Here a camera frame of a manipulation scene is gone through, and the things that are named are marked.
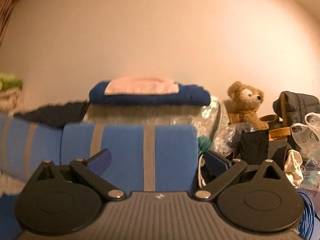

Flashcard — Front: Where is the dark blue sweatshirt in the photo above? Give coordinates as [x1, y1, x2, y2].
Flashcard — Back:
[0, 194, 22, 240]

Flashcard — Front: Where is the blue striped pillow right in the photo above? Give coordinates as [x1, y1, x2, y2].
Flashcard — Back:
[60, 123, 198, 193]

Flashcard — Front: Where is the blue striped pillow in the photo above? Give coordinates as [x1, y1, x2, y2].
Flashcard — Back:
[1, 115, 63, 181]
[60, 123, 198, 193]

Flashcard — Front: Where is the black garment behind pillows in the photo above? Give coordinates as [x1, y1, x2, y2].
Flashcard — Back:
[14, 101, 90, 128]

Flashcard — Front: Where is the blue striped pillow left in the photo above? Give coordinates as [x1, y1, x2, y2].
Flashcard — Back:
[1, 115, 63, 181]

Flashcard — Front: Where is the brown teddy bear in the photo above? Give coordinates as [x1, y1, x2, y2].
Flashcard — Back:
[227, 81, 269, 131]

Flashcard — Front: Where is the quilted beige bedspread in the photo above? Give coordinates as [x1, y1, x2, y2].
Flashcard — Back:
[0, 171, 26, 197]

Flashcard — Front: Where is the folded dark blue blanket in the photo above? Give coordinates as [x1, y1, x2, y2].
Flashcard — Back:
[89, 81, 211, 106]

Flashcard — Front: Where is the clear plastic bag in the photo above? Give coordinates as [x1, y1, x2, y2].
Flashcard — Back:
[290, 112, 319, 170]

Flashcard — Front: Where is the pink folded towel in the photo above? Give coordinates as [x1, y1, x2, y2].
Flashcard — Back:
[104, 77, 180, 95]

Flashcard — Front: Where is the beige folded comforter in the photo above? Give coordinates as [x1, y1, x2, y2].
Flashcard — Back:
[0, 88, 24, 115]

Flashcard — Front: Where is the green blanket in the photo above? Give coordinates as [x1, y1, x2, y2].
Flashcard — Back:
[0, 73, 23, 91]

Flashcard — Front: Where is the black strap bag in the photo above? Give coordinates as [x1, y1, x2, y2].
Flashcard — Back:
[234, 130, 292, 171]

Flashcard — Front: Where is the coiled blue cable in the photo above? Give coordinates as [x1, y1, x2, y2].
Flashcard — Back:
[295, 191, 316, 240]

